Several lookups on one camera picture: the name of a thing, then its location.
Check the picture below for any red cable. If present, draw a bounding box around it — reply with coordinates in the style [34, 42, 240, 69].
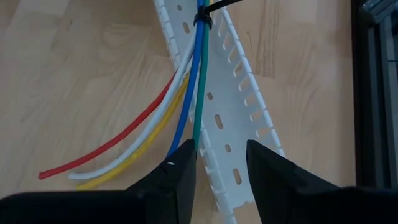
[37, 70, 180, 181]

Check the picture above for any black zip tie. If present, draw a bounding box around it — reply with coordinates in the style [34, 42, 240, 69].
[193, 0, 244, 30]

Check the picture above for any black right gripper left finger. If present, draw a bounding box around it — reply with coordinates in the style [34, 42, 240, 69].
[0, 139, 197, 224]

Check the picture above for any white cable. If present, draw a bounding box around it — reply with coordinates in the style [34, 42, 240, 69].
[67, 29, 200, 182]

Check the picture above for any black aluminium table frame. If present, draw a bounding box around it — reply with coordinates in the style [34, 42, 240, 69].
[351, 0, 398, 188]

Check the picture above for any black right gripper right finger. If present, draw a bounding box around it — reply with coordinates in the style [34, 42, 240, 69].
[246, 139, 398, 224]

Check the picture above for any white slotted cable duct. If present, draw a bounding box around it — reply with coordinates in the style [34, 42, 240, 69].
[152, 0, 285, 224]

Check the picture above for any bundle of coloured cables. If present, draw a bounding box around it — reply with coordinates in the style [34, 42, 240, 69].
[192, 0, 212, 150]

